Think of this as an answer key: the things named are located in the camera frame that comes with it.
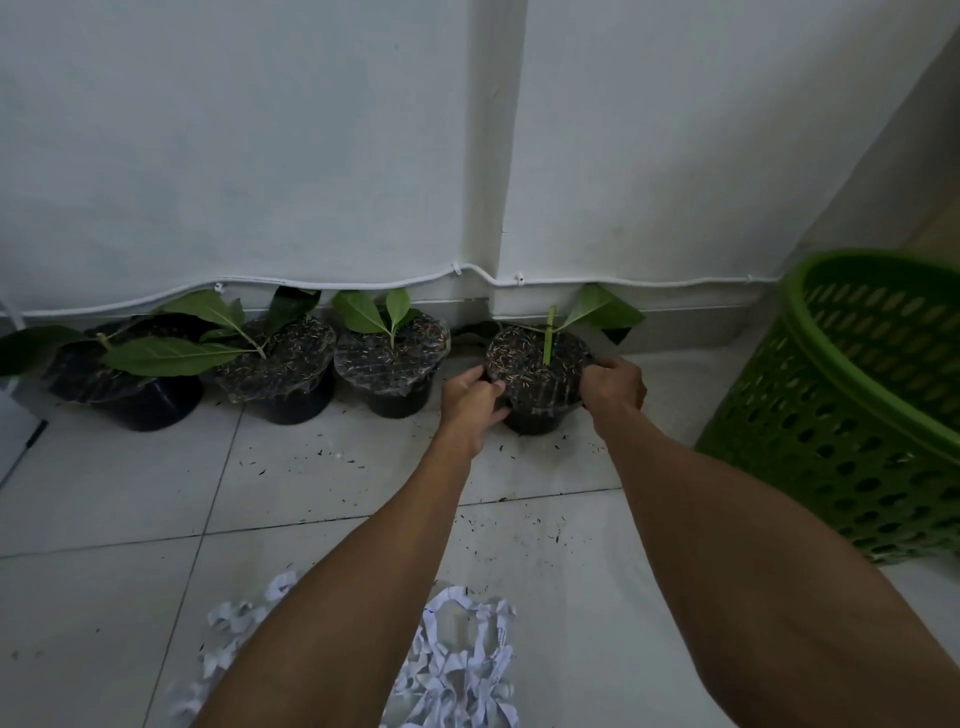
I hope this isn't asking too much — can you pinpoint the person's left hand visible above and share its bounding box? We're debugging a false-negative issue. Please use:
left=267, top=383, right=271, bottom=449
left=437, top=365, right=513, bottom=451

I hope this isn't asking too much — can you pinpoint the person's right hand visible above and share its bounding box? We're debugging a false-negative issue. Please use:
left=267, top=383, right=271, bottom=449
left=578, top=357, right=648, bottom=434

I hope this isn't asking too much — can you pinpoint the black plant pot with seedling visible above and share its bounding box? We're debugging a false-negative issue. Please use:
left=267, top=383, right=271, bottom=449
left=483, top=283, right=647, bottom=436
left=0, top=312, right=256, bottom=433
left=160, top=286, right=338, bottom=426
left=331, top=288, right=453, bottom=420

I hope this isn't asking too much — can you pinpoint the person's left forearm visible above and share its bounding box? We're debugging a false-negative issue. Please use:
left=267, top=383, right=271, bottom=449
left=187, top=430, right=483, bottom=728

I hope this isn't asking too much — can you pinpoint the person's right forearm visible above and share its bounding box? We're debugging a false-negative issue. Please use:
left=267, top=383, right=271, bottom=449
left=592, top=408, right=960, bottom=728

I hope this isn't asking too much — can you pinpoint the pile of shredded white paper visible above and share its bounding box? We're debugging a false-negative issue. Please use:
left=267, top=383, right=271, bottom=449
left=166, top=571, right=522, bottom=728

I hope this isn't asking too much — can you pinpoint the green plastic laundry basket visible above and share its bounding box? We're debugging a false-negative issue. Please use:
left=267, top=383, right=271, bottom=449
left=694, top=249, right=960, bottom=565

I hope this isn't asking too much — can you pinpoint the white wall cable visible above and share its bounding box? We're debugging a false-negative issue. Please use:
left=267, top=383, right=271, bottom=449
left=0, top=261, right=783, bottom=331

